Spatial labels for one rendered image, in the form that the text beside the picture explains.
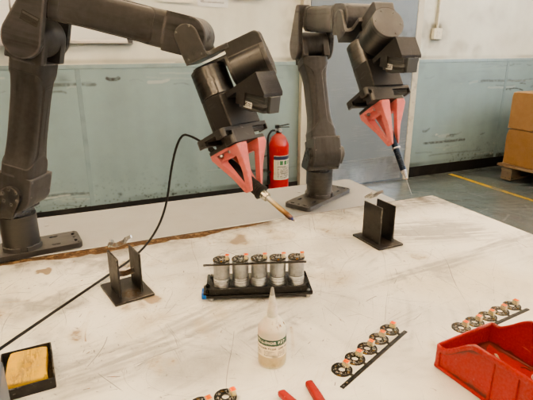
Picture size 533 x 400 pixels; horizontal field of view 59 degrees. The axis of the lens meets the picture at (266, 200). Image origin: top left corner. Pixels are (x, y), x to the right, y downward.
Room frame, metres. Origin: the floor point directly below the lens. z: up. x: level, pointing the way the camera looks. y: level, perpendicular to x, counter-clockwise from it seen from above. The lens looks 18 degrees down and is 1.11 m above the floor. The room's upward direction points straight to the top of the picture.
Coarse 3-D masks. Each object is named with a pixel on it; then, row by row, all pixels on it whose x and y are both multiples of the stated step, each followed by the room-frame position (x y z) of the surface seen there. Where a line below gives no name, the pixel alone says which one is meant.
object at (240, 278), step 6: (240, 258) 0.64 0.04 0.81; (234, 270) 0.64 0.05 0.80; (240, 270) 0.63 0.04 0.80; (246, 270) 0.64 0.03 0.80; (234, 276) 0.64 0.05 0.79; (240, 276) 0.63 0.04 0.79; (246, 276) 0.64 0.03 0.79; (234, 282) 0.64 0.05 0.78; (240, 282) 0.63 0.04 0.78; (246, 282) 0.64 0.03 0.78
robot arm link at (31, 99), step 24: (48, 24) 0.79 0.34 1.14; (48, 48) 0.78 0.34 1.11; (24, 72) 0.77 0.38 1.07; (48, 72) 0.79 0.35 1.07; (24, 96) 0.78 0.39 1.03; (48, 96) 0.80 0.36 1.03; (24, 120) 0.78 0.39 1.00; (48, 120) 0.81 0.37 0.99; (24, 144) 0.78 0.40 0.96; (24, 168) 0.77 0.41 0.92; (24, 192) 0.77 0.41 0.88; (48, 192) 0.83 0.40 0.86
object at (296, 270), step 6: (288, 258) 0.65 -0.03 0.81; (288, 264) 0.65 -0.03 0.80; (294, 264) 0.64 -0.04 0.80; (300, 264) 0.64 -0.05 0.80; (288, 270) 0.65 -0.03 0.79; (294, 270) 0.64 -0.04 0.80; (300, 270) 0.64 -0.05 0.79; (288, 276) 0.65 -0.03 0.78; (294, 276) 0.64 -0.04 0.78; (300, 276) 0.64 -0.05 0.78; (288, 282) 0.65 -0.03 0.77; (294, 282) 0.64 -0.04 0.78; (300, 282) 0.64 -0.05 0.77
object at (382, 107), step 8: (376, 104) 0.84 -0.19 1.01; (384, 104) 0.84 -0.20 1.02; (360, 112) 0.88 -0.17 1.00; (368, 112) 0.87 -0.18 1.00; (376, 112) 0.86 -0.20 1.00; (384, 112) 0.84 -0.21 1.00; (368, 120) 0.87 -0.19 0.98; (384, 120) 0.84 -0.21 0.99; (376, 128) 0.86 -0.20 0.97; (392, 128) 0.84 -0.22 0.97; (384, 136) 0.85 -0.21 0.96; (392, 136) 0.83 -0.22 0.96
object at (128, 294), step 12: (108, 252) 0.66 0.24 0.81; (132, 252) 0.67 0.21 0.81; (132, 264) 0.67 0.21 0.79; (132, 276) 0.68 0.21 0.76; (108, 288) 0.66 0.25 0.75; (120, 288) 0.63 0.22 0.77; (132, 288) 0.66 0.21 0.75; (144, 288) 0.66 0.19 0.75; (120, 300) 0.62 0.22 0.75; (132, 300) 0.63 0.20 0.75
